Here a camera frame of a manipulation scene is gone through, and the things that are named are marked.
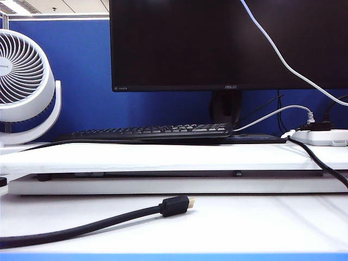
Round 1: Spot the white Type-C charging cable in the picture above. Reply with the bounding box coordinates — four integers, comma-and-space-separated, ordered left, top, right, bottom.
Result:
240, 0, 348, 107

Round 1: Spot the white base board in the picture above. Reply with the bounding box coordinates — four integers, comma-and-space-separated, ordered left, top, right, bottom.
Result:
8, 173, 348, 196

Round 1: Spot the white raised board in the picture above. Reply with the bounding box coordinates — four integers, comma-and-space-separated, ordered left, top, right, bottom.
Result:
0, 142, 348, 175

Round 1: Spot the black computer keyboard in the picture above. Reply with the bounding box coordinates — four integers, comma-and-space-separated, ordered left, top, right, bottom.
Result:
55, 122, 234, 145

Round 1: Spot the black flat slab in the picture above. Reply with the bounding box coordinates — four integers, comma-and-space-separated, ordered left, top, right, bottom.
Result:
32, 170, 325, 182

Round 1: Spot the dark flat pad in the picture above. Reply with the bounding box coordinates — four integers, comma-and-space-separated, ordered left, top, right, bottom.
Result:
228, 133, 288, 145

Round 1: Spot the black ASUS computer monitor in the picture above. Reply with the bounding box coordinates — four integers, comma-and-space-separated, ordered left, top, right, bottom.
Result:
109, 0, 348, 125

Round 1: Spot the blue office partition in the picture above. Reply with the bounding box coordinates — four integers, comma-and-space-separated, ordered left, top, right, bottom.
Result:
0, 15, 348, 142

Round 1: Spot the white power strip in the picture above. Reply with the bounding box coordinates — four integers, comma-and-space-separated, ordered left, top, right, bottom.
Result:
292, 129, 348, 147

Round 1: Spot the white desk fan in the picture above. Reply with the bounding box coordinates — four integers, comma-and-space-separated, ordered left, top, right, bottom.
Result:
0, 28, 63, 147

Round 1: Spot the thin black monitor cable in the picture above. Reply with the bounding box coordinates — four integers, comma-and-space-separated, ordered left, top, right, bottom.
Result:
239, 94, 285, 121
276, 89, 288, 134

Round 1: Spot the thin black keyboard cable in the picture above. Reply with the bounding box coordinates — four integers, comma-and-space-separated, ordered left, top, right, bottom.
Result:
20, 139, 135, 152

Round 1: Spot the white ethernet cable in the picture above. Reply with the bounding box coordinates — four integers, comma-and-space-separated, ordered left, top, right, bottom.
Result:
232, 104, 316, 132

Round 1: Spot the black HDMI cable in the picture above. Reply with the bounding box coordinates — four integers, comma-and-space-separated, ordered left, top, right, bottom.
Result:
0, 195, 197, 250

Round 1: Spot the black power plug with cord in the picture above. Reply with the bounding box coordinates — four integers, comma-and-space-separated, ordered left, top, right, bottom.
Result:
299, 95, 348, 132

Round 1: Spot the thick black power cable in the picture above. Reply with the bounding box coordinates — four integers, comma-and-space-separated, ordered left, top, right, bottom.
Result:
287, 136, 348, 190

